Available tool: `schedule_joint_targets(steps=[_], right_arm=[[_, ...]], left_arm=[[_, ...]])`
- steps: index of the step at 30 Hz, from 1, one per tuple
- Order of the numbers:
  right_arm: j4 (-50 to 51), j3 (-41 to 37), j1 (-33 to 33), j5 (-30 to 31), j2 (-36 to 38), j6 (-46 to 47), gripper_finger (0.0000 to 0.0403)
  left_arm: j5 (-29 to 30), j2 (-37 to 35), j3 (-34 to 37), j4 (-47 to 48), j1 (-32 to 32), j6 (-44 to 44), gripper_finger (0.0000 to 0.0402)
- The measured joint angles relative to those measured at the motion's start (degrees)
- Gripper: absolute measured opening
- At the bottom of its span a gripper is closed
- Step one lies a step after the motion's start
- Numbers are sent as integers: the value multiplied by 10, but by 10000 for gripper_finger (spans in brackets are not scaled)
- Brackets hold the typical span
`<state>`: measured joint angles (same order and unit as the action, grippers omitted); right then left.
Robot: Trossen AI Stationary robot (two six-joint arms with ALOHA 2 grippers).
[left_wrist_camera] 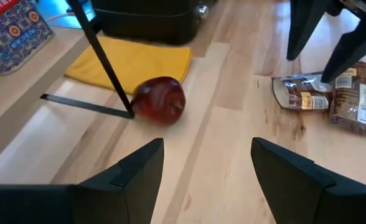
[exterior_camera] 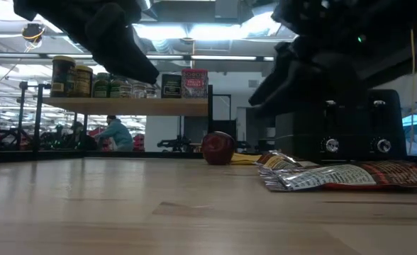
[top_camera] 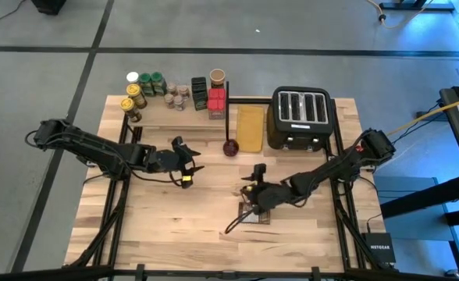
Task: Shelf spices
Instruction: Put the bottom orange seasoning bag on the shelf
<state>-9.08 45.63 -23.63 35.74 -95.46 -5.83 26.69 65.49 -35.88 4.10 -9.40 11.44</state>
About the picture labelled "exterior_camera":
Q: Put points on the person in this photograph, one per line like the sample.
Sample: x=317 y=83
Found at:
x=118 y=134

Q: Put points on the dark red round object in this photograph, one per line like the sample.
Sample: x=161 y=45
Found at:
x=218 y=148

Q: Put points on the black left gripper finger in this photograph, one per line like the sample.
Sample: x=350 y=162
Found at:
x=123 y=53

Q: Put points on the background robot rig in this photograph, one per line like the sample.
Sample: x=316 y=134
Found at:
x=52 y=136

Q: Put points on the red tool cart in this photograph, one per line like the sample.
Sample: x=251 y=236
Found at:
x=95 y=131

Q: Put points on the blue glowing screen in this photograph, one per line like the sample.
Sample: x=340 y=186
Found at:
x=414 y=122

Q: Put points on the green-lid herb spice jar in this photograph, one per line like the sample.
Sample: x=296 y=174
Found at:
x=101 y=86

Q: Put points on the black four-slot toaster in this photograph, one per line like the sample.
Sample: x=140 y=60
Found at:
x=354 y=138

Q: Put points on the wooden shelf with black frame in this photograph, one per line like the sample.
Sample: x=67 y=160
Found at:
x=130 y=106

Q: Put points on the dark background machine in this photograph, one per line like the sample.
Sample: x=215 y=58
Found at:
x=174 y=143

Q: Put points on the small brown foil packet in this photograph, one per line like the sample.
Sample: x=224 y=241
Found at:
x=283 y=160

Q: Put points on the long overhead light bar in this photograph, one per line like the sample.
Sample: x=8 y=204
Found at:
x=212 y=57

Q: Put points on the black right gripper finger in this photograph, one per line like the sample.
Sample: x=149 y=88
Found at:
x=281 y=60
x=311 y=88

